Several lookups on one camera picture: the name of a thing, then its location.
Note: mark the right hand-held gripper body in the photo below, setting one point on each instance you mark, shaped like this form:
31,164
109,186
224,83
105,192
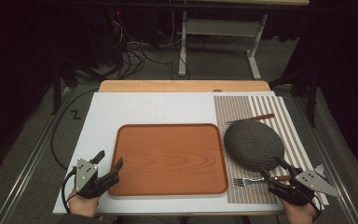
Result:
317,183

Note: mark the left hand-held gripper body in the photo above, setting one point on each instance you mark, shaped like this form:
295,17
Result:
86,174

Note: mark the dark grey textured plate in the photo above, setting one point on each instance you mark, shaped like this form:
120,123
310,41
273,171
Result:
253,144

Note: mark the brown wooden tray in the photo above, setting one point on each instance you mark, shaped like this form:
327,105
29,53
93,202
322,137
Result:
167,158

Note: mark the person's left hand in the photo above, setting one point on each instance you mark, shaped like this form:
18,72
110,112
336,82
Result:
82,205

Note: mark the person's right hand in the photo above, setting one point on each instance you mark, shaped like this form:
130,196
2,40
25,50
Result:
300,214

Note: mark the small white scrap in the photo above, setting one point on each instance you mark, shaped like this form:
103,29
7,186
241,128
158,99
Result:
320,169

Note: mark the white board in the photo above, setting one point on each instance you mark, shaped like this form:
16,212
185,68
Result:
143,109

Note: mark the black metal stand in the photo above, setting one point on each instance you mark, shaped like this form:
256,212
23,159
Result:
312,99
57,87

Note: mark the striped placemat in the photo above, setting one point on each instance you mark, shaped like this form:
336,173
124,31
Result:
245,107

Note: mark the metal floor rail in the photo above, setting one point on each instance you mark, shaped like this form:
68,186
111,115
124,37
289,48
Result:
34,155
326,161

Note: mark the white metal desk frame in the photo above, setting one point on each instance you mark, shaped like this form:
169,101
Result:
220,28

